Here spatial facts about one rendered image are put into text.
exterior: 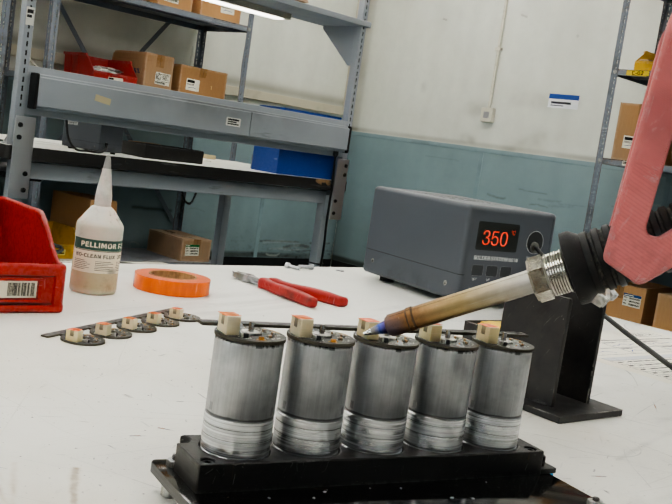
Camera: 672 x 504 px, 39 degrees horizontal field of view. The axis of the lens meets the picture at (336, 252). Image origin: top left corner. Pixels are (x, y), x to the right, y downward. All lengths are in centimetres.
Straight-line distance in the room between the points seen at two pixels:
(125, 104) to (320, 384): 270
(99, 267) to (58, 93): 221
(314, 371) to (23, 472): 11
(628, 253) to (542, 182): 541
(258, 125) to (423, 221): 244
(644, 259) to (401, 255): 65
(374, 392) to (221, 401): 6
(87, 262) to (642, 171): 48
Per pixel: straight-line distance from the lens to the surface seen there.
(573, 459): 48
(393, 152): 642
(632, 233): 31
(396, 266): 95
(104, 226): 70
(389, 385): 35
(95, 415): 43
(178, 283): 74
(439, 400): 37
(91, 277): 70
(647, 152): 30
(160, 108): 309
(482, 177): 595
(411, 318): 33
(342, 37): 378
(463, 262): 88
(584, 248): 31
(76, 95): 293
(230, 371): 33
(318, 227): 370
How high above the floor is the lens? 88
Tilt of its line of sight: 6 degrees down
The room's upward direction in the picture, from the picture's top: 8 degrees clockwise
